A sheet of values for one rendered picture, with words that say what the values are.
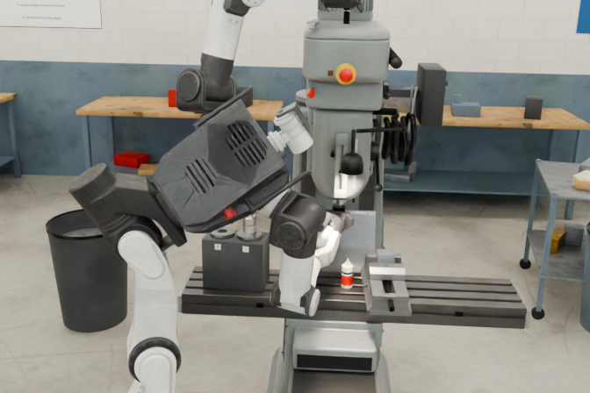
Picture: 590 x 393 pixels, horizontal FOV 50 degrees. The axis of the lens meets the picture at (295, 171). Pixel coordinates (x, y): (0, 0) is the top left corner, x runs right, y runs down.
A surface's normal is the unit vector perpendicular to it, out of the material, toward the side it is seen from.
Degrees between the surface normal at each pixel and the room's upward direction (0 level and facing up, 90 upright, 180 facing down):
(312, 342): 0
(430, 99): 90
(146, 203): 90
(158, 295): 114
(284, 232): 97
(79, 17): 90
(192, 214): 74
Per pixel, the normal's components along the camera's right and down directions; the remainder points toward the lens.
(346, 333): 0.02, -0.96
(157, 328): 0.27, 0.28
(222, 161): -0.23, 0.01
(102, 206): -0.07, 0.48
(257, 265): -0.17, 0.28
